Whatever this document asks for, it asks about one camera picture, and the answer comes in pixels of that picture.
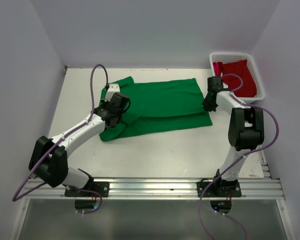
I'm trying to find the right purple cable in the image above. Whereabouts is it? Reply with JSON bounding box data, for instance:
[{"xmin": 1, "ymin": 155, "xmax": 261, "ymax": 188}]
[{"xmin": 198, "ymin": 73, "xmax": 281, "ymax": 240}]

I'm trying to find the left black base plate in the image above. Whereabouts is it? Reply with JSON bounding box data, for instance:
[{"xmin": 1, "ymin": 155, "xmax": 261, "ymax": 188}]
[{"xmin": 64, "ymin": 181, "xmax": 110, "ymax": 198}]

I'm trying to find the white plastic basket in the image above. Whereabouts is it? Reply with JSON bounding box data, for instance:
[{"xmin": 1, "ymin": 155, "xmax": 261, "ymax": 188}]
[{"xmin": 209, "ymin": 52, "xmax": 265, "ymax": 103}]

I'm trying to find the side aluminium rail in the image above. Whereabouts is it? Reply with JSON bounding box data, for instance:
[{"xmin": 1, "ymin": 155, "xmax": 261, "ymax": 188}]
[{"xmin": 244, "ymin": 103, "xmax": 273, "ymax": 179}]

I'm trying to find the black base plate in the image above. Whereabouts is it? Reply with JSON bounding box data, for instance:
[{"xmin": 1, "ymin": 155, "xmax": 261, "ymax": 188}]
[
  {"xmin": 196, "ymin": 179, "xmax": 242, "ymax": 198},
  {"xmin": 64, "ymin": 181, "xmax": 110, "ymax": 198}
]

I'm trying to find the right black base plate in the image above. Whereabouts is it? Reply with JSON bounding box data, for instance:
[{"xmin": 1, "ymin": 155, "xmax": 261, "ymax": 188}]
[{"xmin": 196, "ymin": 179, "xmax": 242, "ymax": 198}]

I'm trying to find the aluminium mounting rail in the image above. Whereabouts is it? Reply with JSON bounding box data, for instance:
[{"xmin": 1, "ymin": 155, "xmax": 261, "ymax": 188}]
[{"xmin": 26, "ymin": 178, "xmax": 285, "ymax": 200}]

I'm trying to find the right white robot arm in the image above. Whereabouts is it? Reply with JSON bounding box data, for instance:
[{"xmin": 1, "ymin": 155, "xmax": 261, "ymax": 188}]
[{"xmin": 197, "ymin": 76, "xmax": 264, "ymax": 197}]

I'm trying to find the red t shirt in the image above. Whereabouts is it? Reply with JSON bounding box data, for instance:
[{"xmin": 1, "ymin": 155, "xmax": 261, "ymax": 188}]
[{"xmin": 213, "ymin": 60, "xmax": 257, "ymax": 98}]

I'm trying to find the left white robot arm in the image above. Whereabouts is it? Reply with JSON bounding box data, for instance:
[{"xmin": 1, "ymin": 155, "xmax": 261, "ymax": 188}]
[{"xmin": 28, "ymin": 92, "xmax": 131, "ymax": 196}]

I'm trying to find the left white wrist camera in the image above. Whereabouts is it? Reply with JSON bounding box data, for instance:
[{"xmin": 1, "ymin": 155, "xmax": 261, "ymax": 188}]
[{"xmin": 104, "ymin": 83, "xmax": 120, "ymax": 102}]

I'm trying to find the green t shirt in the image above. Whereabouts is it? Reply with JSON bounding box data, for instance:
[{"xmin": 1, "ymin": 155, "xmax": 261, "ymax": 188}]
[{"xmin": 99, "ymin": 77, "xmax": 212, "ymax": 142}]

